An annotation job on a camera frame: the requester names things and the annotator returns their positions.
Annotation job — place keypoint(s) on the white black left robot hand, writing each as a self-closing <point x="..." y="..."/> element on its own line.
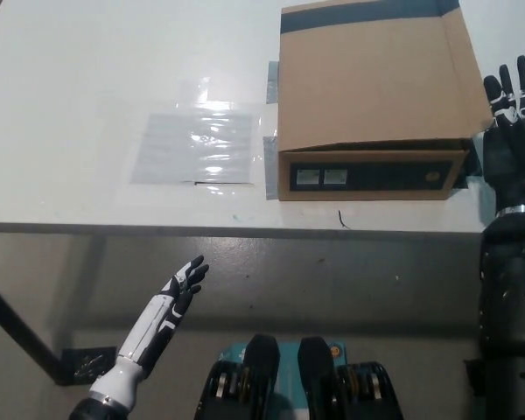
<point x="151" y="324"/>

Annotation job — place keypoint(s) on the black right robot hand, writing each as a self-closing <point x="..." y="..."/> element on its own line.
<point x="512" y="157"/>

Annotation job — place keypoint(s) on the brown cardboard storage box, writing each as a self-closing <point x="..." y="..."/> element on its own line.
<point x="363" y="87"/>

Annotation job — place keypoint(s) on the black floor tape patch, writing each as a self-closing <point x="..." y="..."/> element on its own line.
<point x="89" y="365"/>

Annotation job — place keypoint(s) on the black metal table leg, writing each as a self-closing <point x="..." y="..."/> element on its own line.
<point x="26" y="332"/>

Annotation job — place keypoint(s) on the clear plastic sheet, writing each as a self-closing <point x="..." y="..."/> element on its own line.
<point x="192" y="149"/>

